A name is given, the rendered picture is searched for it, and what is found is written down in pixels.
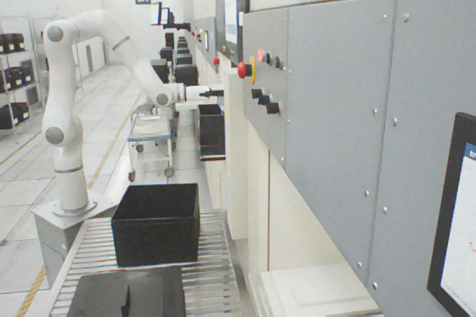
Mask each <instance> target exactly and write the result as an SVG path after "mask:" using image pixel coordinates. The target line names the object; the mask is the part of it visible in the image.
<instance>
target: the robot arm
mask: <svg viewBox="0 0 476 317"><path fill-rule="evenodd" d="M96 37H102V38H103V40H104V41H105V43H106V44H107V45H108V46H110V48H111V49H112V50H113V51H114V52H115V54H116V55H117V56H118V57H119V58H120V60H121V61H122V62H123V63H124V64H125V66H126V67H127V68H128V69H129V70H130V72H131V73H132V74H133V77H134V78H135V80H136V82H137V83H138V85H139V86H140V87H141V88H142V89H143V91H144V92H145V93H146V100H147V104H148V105H157V106H159V107H161V108H165V107H168V106H169V105H171V104H184V102H185V101H186V102H187V100H189V101H209V100H210V98H209V97H224V90H221V91H212V90H211V88H209V87H208V86H194V87H186V84H185V85H184V84H183V83H172V84H163V83H162V81H161V80H160V78H159V77H158V76H157V74H156V71H155V70H154V69H153V67H152V65H151V63H150V61H149V60H148V59H147V57H146V56H145V54H144V53H143V52H142V50H141V49H140V48H139V46H138V45H137V44H136V43H135V41H134V40H132V38H131V37H130V36H129V35H128V33H127V32H126V31H125V29H124V28H123V27H122V26H121V24H120V23H119V22H118V21H117V20H116V18H115V17H114V16H112V15H111V14H109V13H108V12H107V11H104V10H91V11H88V12H85V13H83V14H80V15H78V16H76V17H74V18H71V19H68V20H54V21H52V22H50V23H48V24H47V25H46V26H45V28H44V31H43V46H44V49H45V52H46V55H47V57H48V63H49V77H50V87H49V96H48V103H47V107H46V110H45V114H44V118H43V122H42V136H43V138H44V140H45V141H46V142H47V143H48V145H50V146H53V147H54V151H53V158H52V161H53V167H54V176H55V181H56V185H57V190H58V195H59V201H58V202H56V203H55V204H54V205H53V212H54V214H55V215H58V216H63V217H69V216H76V215H78V214H79V215H82V214H84V213H86V212H90V211H91V210H93V209H94V208H95V207H96V206H97V199H96V197H94V196H92V195H89V194H88V188H87V184H86V178H85V172H84V166H83V160H82V144H83V126H82V121H81V118H80V117H79V116H78V115H77V114H75V113H74V112H72V111H73V105H74V99H75V92H76V66H75V58H74V54H73V50H72V45H74V44H78V43H80V42H85V41H87V40H90V39H92V38H96Z"/></svg>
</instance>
